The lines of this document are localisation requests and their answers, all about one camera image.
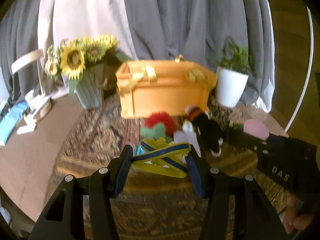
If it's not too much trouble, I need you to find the pink soft object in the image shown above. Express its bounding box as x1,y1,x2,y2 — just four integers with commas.
244,119,270,140

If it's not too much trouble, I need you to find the right human hand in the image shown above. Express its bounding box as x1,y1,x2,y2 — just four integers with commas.
283,196,315,234

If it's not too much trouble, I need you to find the white curved pole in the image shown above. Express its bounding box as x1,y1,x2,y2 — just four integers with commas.
285,6,315,133

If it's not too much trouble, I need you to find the white plant pot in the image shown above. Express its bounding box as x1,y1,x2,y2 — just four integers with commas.
215,67,248,108

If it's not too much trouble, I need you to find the grey ribbed vase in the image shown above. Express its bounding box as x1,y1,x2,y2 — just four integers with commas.
75,63,105,109

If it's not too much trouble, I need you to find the patterned oriental rug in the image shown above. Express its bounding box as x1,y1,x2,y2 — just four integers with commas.
46,95,289,239

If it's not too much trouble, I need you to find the white device on floor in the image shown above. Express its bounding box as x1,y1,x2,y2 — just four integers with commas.
17,89,52,135

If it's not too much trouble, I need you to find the blue cloth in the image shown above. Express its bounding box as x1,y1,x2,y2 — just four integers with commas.
0,101,29,146

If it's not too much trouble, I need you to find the yellow blue strap toy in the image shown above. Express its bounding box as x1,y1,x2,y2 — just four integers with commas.
132,138,191,178

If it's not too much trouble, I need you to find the sunflower bouquet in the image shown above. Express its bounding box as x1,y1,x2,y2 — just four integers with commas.
44,34,133,98

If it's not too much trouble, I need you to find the red fluffy strawberry plush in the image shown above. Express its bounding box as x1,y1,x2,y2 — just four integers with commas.
140,112,177,142

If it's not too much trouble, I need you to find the white pink curtain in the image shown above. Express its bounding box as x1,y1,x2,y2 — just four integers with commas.
37,0,138,98

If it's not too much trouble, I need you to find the orange plastic storage crate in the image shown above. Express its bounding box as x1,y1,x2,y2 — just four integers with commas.
115,59,217,119

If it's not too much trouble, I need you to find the black mouse plush toy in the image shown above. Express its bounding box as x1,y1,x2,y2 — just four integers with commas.
185,106,226,157

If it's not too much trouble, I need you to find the green potted plant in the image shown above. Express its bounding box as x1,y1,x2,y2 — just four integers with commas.
218,37,262,78

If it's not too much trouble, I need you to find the lavender plush towel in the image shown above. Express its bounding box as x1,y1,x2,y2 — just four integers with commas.
174,120,201,157

